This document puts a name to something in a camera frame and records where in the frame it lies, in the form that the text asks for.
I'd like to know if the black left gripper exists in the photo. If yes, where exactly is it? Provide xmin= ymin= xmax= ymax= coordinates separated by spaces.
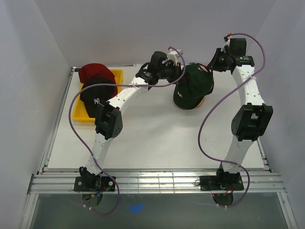
xmin=158 ymin=62 xmax=188 ymax=85

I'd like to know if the pink baseball cap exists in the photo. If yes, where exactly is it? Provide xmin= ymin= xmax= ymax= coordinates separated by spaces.
xmin=199 ymin=63 xmax=214 ymax=95

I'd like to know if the dark green baseball cap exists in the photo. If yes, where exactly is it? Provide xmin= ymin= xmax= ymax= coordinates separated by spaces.
xmin=173 ymin=63 xmax=213 ymax=110

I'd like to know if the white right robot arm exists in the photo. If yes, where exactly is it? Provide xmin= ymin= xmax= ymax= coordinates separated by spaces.
xmin=205 ymin=35 xmax=273 ymax=190

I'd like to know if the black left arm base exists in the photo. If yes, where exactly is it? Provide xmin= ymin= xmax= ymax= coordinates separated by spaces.
xmin=73 ymin=177 xmax=116 ymax=192

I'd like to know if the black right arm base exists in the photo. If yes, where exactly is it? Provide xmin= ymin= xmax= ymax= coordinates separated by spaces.
xmin=194 ymin=176 xmax=244 ymax=191

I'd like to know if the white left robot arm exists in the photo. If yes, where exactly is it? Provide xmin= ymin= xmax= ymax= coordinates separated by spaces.
xmin=79 ymin=47 xmax=185 ymax=191

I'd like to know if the wooden hat stand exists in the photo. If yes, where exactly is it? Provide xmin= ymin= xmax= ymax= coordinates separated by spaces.
xmin=195 ymin=97 xmax=205 ymax=108

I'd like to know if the red baseball cap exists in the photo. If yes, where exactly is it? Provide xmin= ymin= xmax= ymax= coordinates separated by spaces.
xmin=79 ymin=63 xmax=115 ymax=84

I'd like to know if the black NY baseball cap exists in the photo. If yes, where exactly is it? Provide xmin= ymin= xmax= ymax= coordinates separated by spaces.
xmin=80 ymin=77 xmax=118 ymax=118

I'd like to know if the yellow plastic tray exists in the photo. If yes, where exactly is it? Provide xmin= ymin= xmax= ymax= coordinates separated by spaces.
xmin=72 ymin=69 xmax=123 ymax=123

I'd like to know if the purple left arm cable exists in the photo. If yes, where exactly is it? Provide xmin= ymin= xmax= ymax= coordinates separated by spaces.
xmin=68 ymin=46 xmax=186 ymax=216

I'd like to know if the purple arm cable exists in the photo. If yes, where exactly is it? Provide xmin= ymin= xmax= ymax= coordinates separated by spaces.
xmin=68 ymin=46 xmax=186 ymax=216
xmin=197 ymin=32 xmax=265 ymax=208

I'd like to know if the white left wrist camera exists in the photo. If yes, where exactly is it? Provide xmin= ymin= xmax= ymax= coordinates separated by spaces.
xmin=167 ymin=46 xmax=183 ymax=65

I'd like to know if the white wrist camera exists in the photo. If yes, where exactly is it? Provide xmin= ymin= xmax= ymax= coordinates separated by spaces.
xmin=221 ymin=33 xmax=233 ymax=53
xmin=167 ymin=46 xmax=183 ymax=65

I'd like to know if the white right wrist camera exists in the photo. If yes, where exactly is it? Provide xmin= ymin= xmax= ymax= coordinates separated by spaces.
xmin=221 ymin=33 xmax=233 ymax=53

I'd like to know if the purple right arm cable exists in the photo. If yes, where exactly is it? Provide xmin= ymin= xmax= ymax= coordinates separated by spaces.
xmin=197 ymin=32 xmax=265 ymax=208

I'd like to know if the aluminium mounting rail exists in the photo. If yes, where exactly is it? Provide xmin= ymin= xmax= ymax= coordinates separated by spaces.
xmin=27 ymin=170 xmax=286 ymax=194

